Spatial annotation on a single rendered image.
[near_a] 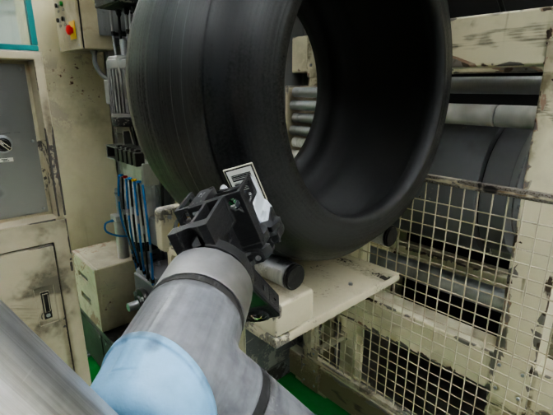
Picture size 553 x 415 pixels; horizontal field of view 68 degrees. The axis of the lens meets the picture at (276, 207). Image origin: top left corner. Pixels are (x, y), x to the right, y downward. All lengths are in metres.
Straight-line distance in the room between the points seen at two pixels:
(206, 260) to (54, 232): 0.81
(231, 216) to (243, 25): 0.23
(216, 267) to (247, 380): 0.09
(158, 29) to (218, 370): 0.47
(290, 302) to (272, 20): 0.42
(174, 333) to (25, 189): 0.89
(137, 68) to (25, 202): 0.56
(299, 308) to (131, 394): 0.50
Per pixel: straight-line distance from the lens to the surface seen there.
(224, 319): 0.28
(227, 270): 0.32
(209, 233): 0.34
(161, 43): 0.60
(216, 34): 0.52
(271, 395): 0.29
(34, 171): 1.11
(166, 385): 0.23
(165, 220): 0.90
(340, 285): 0.87
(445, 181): 1.00
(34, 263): 1.11
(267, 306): 0.45
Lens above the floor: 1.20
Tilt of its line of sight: 16 degrees down
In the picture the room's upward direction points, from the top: straight up
